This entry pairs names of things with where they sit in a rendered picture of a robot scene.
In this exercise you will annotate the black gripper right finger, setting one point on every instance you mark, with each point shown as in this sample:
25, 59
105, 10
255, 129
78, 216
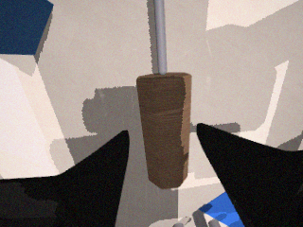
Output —
265, 184

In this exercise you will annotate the grey cylinder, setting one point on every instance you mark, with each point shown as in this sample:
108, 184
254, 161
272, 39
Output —
199, 219
179, 224
214, 223

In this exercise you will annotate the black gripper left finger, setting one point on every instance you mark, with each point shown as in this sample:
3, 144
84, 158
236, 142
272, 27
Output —
85, 195

